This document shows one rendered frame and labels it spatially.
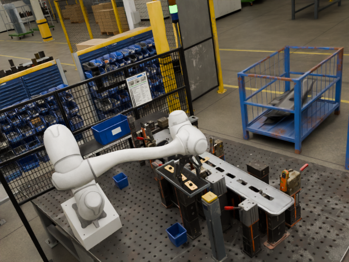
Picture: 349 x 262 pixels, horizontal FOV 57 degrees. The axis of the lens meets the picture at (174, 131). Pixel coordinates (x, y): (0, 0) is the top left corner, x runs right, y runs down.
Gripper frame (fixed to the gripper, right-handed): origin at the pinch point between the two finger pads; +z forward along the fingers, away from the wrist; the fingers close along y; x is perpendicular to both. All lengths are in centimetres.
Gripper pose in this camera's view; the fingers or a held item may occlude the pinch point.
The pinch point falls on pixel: (189, 179)
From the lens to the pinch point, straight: 178.7
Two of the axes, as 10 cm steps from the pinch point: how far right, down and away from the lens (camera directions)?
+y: 8.6, -3.7, 3.5
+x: -4.7, -3.3, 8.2
